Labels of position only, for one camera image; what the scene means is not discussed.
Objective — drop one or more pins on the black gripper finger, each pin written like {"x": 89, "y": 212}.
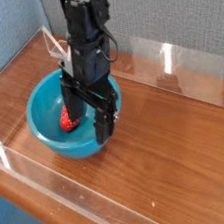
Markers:
{"x": 73, "y": 102}
{"x": 104, "y": 124}

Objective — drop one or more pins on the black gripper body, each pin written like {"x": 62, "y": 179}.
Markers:
{"x": 88, "y": 72}

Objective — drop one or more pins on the red toy strawberry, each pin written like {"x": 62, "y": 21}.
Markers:
{"x": 66, "y": 122}

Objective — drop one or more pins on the blue bowl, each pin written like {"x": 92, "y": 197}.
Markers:
{"x": 43, "y": 116}

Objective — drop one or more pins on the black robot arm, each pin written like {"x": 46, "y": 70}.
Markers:
{"x": 86, "y": 20}

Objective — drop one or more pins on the clear acrylic front barrier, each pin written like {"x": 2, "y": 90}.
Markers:
{"x": 32, "y": 183}

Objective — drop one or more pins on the clear acrylic barrier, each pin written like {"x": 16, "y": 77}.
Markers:
{"x": 32, "y": 183}
{"x": 188, "y": 72}

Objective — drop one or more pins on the clear acrylic back barrier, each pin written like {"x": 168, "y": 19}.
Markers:
{"x": 188, "y": 72}

